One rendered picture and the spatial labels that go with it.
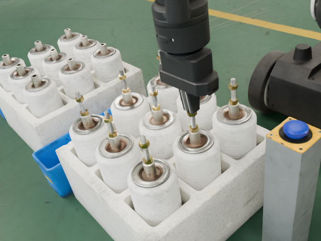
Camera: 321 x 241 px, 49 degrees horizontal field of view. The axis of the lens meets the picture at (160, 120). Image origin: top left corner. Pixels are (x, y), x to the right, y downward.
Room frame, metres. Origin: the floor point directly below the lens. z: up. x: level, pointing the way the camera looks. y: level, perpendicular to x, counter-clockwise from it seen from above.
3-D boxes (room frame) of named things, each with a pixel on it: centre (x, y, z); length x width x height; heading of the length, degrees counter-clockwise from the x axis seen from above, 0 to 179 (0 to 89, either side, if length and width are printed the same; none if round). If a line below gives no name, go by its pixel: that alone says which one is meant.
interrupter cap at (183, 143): (0.54, -0.06, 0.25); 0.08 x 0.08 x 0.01
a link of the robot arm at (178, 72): (0.55, -0.06, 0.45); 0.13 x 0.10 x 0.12; 36
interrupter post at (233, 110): (0.61, -0.16, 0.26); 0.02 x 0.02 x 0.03
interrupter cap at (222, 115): (0.61, -0.16, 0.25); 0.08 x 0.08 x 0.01
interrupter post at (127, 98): (0.74, 0.07, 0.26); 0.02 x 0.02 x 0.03
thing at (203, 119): (0.71, -0.09, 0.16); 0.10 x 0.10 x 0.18
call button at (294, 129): (0.44, -0.22, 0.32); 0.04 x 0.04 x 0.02
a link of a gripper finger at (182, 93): (0.55, -0.05, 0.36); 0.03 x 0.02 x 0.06; 126
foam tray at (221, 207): (0.64, 0.00, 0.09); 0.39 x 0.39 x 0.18; 34
